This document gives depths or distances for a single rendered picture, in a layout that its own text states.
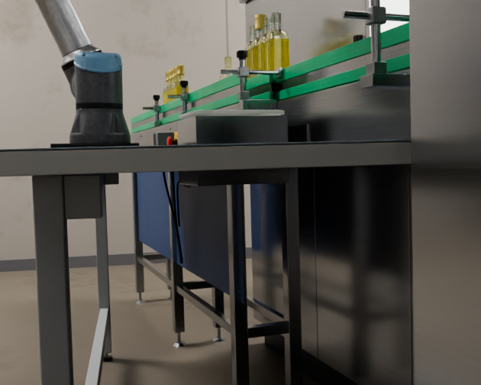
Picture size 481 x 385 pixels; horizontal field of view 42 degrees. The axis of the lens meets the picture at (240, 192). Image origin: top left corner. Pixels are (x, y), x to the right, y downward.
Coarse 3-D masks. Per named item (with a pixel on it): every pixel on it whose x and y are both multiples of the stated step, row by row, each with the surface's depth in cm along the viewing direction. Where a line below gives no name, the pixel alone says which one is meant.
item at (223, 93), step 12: (216, 84) 188; (228, 84) 177; (192, 96) 214; (204, 96) 201; (216, 96) 190; (228, 96) 178; (168, 108) 248; (180, 108) 231; (192, 108) 214; (204, 108) 201; (216, 108) 190; (132, 120) 325; (144, 120) 296; (168, 120) 249; (132, 132) 327
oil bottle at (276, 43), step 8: (272, 32) 176; (280, 32) 176; (272, 40) 176; (280, 40) 176; (288, 40) 177; (272, 48) 176; (280, 48) 176; (288, 48) 177; (272, 56) 176; (280, 56) 176; (288, 56) 177; (272, 64) 176; (280, 64) 176; (288, 64) 177
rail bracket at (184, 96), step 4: (184, 80) 217; (180, 84) 219; (184, 84) 217; (188, 84) 219; (184, 88) 218; (184, 92) 218; (188, 92) 218; (168, 96) 216; (172, 96) 217; (176, 96) 217; (180, 96) 218; (184, 96) 218; (188, 96) 218; (180, 100) 219; (184, 100) 218; (184, 104) 218; (184, 108) 218; (184, 112) 218
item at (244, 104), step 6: (240, 102) 163; (246, 102) 162; (252, 102) 163; (258, 102) 163; (264, 102) 164; (270, 102) 164; (240, 108) 163; (246, 108) 162; (252, 108) 163; (258, 108) 163; (264, 108) 164; (270, 108) 164; (276, 108) 165
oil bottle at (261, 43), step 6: (264, 36) 182; (258, 42) 185; (264, 42) 181; (258, 48) 185; (264, 48) 181; (258, 54) 185; (264, 54) 181; (258, 60) 185; (264, 60) 181; (258, 66) 186; (264, 66) 181
